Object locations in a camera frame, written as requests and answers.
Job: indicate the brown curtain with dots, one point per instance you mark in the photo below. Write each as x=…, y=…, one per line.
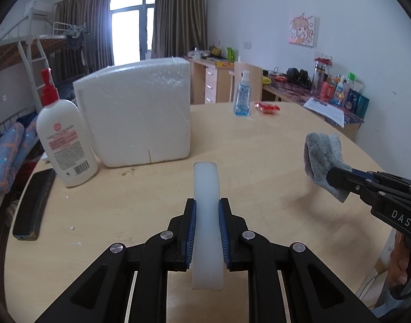
x=90, y=47
x=179, y=27

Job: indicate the left brown curtain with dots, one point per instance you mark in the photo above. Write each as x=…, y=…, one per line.
x=90, y=47

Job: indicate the light wood desk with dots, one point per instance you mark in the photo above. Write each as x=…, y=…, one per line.
x=210, y=81

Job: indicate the blue spray bottle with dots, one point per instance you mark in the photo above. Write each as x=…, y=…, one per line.
x=243, y=95

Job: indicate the red snack packet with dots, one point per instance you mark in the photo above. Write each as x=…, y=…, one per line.
x=266, y=108

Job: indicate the grey sock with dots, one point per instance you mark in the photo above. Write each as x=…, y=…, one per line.
x=321, y=153

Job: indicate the metal bunk bed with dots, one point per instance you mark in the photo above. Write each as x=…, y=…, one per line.
x=25, y=49

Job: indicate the right brown curtain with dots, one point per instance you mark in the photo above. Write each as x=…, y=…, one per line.
x=179, y=27

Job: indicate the right hand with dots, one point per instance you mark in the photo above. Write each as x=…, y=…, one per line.
x=399, y=261

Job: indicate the white air conditioner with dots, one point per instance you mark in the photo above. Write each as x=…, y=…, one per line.
x=39, y=8

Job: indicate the white styrofoam box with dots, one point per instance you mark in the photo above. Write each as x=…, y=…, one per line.
x=139, y=113

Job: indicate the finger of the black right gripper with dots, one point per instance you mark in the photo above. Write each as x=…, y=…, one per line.
x=344, y=180
x=364, y=175

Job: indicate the pink cartoon poster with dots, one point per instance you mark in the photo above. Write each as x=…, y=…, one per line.
x=302, y=30

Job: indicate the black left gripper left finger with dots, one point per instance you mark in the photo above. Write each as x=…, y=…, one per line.
x=129, y=280

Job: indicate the black smartphone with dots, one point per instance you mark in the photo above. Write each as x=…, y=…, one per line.
x=31, y=209

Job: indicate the printed white paper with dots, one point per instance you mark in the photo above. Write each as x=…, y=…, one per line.
x=326, y=110

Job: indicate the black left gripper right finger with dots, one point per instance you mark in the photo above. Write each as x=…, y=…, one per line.
x=286, y=283

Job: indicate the white lotion bottle red pump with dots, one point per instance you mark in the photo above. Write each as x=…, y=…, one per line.
x=64, y=137

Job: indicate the blue plaid quilt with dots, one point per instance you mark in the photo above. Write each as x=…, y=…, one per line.
x=15, y=144

